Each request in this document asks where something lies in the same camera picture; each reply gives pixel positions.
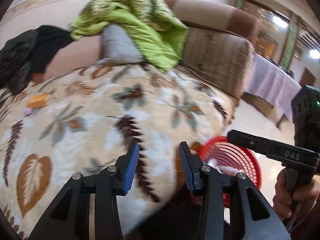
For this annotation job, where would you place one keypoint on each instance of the red mesh trash basket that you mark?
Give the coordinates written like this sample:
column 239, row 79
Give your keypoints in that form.
column 219, row 153

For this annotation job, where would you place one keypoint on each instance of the white pill bottle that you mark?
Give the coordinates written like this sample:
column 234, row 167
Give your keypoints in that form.
column 226, row 170

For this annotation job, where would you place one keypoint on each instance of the grey quilted pillow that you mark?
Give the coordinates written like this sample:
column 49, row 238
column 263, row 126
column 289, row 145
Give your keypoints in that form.
column 118, row 48

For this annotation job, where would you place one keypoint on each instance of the purple tablecloth table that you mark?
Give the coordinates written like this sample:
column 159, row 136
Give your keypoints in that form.
column 273, row 85

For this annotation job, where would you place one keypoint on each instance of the brown plush folded blanket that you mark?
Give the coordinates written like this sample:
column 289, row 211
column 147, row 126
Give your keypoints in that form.
column 216, row 16

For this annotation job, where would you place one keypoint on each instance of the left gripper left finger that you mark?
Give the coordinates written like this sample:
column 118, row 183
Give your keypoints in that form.
column 67, row 216

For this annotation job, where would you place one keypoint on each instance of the green patterned quilt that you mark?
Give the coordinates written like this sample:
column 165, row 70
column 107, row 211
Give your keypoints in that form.
column 151, row 24

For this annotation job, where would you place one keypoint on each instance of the purple foil ball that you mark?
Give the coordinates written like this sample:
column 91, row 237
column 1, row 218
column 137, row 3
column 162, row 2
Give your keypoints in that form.
column 28, row 111

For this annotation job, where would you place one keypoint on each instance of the orange yellow box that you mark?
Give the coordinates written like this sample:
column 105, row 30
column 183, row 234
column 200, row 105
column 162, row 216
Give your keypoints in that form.
column 38, row 101

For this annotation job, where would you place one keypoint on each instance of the black cloth garment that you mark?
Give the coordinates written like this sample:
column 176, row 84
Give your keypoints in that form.
column 50, row 40

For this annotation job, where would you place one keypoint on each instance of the floral fleece blanket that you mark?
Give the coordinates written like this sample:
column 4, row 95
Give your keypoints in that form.
column 92, row 116

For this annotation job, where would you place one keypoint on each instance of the black puffer jacket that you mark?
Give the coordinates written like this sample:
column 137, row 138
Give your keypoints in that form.
column 15, row 64

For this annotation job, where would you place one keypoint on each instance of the person right hand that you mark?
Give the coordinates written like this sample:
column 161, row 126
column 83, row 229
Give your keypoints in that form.
column 282, row 200

